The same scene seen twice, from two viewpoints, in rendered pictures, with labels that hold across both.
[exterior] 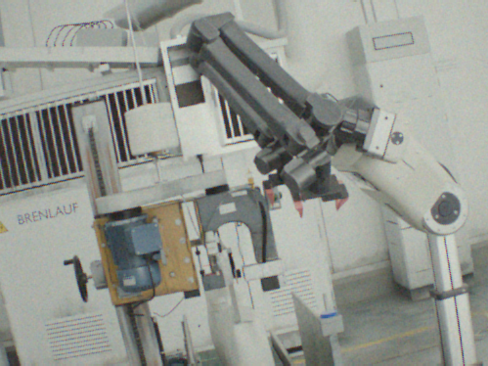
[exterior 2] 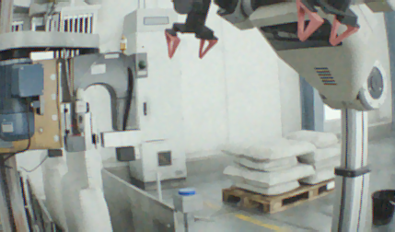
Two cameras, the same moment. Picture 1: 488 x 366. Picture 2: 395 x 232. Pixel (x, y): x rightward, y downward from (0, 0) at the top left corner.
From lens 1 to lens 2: 1.77 m
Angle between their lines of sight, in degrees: 23
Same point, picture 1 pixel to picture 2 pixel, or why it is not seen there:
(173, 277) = (40, 133)
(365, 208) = not seen: hidden behind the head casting
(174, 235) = (47, 89)
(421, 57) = not seen: hidden behind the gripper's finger
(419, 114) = (163, 68)
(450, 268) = (363, 145)
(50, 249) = not seen: outside the picture
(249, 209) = (118, 74)
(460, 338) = (359, 214)
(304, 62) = (104, 23)
